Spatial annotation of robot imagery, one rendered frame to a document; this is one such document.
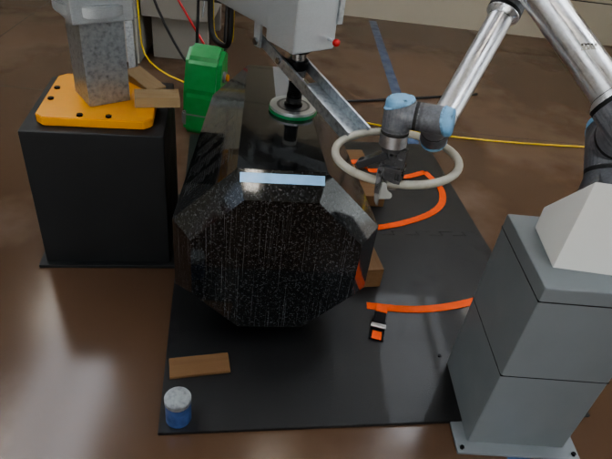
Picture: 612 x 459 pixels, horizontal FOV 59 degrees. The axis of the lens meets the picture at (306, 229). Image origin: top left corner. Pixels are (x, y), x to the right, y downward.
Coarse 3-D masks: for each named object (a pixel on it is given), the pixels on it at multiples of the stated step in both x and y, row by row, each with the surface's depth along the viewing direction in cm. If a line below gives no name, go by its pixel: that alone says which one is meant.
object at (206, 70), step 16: (224, 32) 379; (192, 48) 376; (208, 48) 376; (192, 64) 374; (208, 64) 374; (224, 64) 381; (192, 80) 378; (208, 80) 377; (224, 80) 383; (192, 96) 382; (208, 96) 381; (192, 112) 388; (192, 128) 394
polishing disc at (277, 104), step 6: (282, 96) 253; (270, 102) 246; (276, 102) 247; (282, 102) 247; (306, 102) 250; (276, 108) 241; (282, 108) 242; (288, 108) 243; (300, 108) 244; (306, 108) 245; (312, 108) 245; (282, 114) 239; (288, 114) 238; (294, 114) 239; (300, 114) 239; (306, 114) 240; (312, 114) 243
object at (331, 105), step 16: (272, 48) 236; (288, 64) 231; (320, 80) 234; (304, 96) 228; (320, 96) 230; (336, 96) 229; (320, 112) 223; (336, 112) 226; (352, 112) 223; (336, 128) 218; (352, 128) 222; (368, 128) 219
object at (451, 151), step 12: (360, 132) 218; (372, 132) 220; (336, 144) 206; (336, 156) 197; (456, 156) 203; (348, 168) 190; (456, 168) 194; (372, 180) 185; (384, 180) 184; (408, 180) 184; (420, 180) 184; (432, 180) 185; (444, 180) 187
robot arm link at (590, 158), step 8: (592, 120) 174; (592, 128) 174; (592, 136) 170; (592, 144) 170; (592, 152) 171; (600, 152) 167; (584, 160) 176; (592, 160) 171; (600, 160) 169; (608, 160) 167; (584, 168) 175
